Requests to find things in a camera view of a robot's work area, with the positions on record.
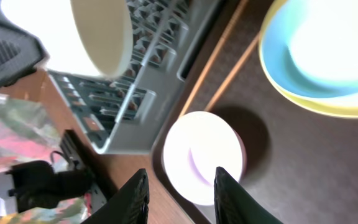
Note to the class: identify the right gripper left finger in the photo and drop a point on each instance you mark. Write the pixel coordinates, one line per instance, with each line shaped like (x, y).
(130, 205)

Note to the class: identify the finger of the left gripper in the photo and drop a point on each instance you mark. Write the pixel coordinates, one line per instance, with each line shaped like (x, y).
(20, 52)

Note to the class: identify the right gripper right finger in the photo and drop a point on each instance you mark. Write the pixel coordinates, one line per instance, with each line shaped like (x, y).
(233, 205)

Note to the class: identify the white pink cup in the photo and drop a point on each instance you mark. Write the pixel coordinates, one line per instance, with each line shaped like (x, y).
(88, 38)

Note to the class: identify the yellow plate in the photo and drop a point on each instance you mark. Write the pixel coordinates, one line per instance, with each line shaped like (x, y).
(327, 109)

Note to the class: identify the light blue bowl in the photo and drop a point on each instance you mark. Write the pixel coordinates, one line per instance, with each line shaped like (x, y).
(309, 48)

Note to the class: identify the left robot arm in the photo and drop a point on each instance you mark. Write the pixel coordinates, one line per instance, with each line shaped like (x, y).
(32, 184)

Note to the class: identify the white pink bowl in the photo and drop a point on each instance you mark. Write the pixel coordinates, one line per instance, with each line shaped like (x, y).
(196, 144)

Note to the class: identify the dark brown serving tray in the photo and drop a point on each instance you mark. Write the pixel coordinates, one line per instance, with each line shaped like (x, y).
(302, 166)

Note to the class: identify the grey plastic dish rack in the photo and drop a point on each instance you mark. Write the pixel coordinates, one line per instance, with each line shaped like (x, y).
(125, 115)

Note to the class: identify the right wooden chopstick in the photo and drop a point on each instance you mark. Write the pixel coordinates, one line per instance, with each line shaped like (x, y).
(232, 74)

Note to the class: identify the wooden chopstick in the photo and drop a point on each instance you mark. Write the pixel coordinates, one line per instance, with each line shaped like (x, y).
(227, 31)
(232, 74)

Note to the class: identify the left wooden chopstick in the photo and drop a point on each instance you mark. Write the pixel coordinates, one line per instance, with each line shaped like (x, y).
(227, 31)

